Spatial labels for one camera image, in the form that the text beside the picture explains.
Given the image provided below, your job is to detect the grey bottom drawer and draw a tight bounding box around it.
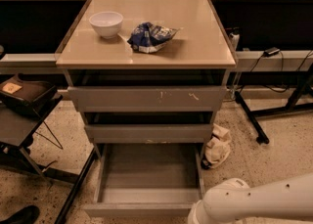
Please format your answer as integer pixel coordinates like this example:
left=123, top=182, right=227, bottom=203
left=84, top=144, right=204, bottom=217

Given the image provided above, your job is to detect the grey drawer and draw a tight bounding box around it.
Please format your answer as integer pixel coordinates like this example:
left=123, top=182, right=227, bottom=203
left=84, top=144, right=204, bottom=217
left=68, top=69, right=226, bottom=112
left=85, top=112, right=212, bottom=143

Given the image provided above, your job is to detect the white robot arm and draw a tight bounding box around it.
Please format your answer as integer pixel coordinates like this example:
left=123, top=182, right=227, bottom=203
left=188, top=173, right=313, bottom=224

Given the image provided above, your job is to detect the grey drawer cabinet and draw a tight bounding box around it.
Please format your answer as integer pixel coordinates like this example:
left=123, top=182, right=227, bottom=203
left=57, top=0, right=236, bottom=149

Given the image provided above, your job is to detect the grey middle drawer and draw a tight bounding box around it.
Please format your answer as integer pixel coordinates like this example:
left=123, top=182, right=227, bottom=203
left=85, top=112, right=212, bottom=143

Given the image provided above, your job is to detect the grey top drawer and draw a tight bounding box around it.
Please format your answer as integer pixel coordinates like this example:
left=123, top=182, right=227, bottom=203
left=68, top=69, right=226, bottom=112

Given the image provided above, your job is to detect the blue crumpled chip bag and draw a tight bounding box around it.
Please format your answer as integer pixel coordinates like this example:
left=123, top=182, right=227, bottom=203
left=127, top=22, right=178, bottom=54

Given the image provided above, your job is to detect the white ceramic bowl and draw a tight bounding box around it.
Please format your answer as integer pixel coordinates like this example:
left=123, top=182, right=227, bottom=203
left=89, top=11, right=123, bottom=39

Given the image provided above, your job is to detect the white spray bottle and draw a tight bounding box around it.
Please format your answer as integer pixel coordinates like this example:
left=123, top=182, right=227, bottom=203
left=229, top=27, right=241, bottom=49

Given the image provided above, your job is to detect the dark tray with tag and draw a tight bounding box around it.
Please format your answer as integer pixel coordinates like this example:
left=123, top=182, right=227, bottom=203
left=0, top=73, right=57, bottom=111

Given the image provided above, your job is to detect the black power adapter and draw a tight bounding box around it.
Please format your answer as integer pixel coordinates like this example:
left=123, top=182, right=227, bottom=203
left=263, top=47, right=280, bottom=57

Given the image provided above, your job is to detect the dark side table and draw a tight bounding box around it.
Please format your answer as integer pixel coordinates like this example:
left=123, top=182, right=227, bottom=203
left=0, top=94, right=78, bottom=184

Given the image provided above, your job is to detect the black floor bar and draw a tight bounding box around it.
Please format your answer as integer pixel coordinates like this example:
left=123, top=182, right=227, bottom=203
left=54, top=150, right=96, bottom=224

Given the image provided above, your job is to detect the black shoe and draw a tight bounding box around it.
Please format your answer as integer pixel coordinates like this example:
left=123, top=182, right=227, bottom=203
left=0, top=205, right=40, bottom=224

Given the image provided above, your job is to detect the black power cable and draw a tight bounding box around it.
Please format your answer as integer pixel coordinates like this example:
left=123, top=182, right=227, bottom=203
left=233, top=50, right=313, bottom=97

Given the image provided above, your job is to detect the black metal stand frame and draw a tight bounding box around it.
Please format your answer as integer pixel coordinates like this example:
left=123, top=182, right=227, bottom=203
left=234, top=65, right=313, bottom=144

